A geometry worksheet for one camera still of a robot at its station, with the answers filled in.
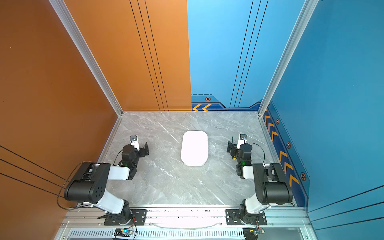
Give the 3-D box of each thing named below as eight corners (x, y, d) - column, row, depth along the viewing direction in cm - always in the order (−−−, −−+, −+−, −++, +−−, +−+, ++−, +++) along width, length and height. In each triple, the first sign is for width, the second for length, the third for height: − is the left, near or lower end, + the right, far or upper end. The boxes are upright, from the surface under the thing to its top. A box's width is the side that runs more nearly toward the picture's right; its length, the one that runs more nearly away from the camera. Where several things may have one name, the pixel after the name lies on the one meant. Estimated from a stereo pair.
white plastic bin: (181, 166, 92) (180, 161, 88) (183, 136, 107) (182, 130, 102) (208, 166, 92) (208, 161, 87) (206, 136, 107) (207, 130, 102)
